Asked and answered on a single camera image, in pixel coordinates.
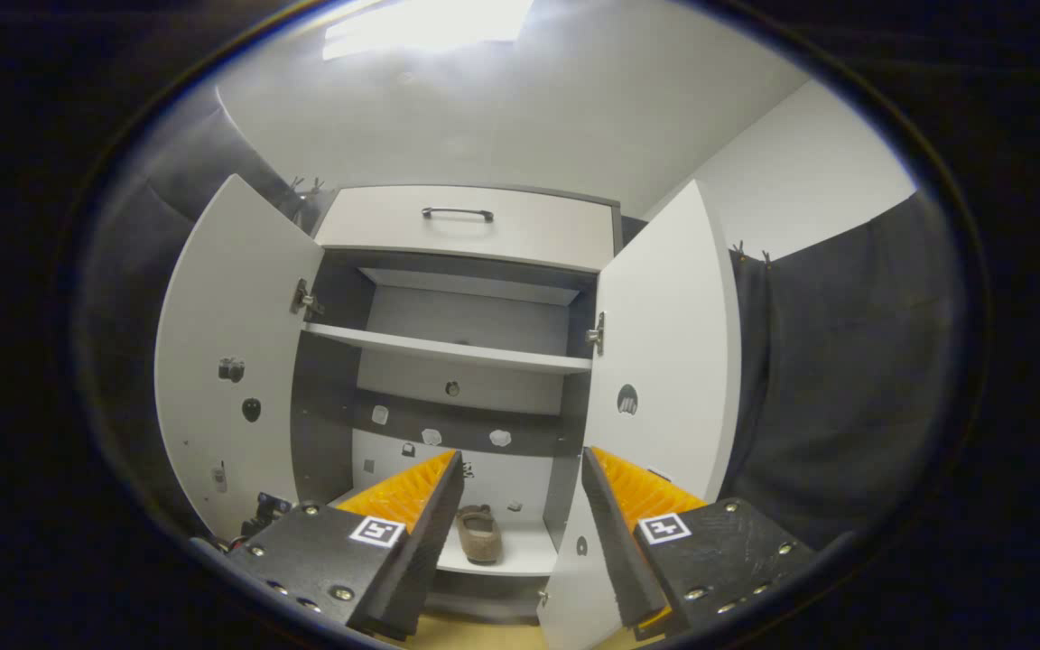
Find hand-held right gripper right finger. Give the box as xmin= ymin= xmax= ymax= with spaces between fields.
xmin=580 ymin=445 xmax=819 ymax=640

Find white and grey shoe cabinet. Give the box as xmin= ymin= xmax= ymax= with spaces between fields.
xmin=290 ymin=183 xmax=625 ymax=624

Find white cabinet shelf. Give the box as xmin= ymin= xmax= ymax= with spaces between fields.
xmin=302 ymin=323 xmax=593 ymax=376

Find ceiling light panel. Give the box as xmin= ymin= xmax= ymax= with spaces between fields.
xmin=321 ymin=0 xmax=534 ymax=61

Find white door with cherry sticker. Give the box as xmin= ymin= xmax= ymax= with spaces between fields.
xmin=536 ymin=179 xmax=744 ymax=650

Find white door with camera sticker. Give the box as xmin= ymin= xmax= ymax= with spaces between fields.
xmin=154 ymin=174 xmax=324 ymax=543

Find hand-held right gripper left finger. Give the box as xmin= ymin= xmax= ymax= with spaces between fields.
xmin=227 ymin=449 xmax=465 ymax=642

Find brown shoe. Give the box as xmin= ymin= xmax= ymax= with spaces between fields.
xmin=455 ymin=504 xmax=505 ymax=567

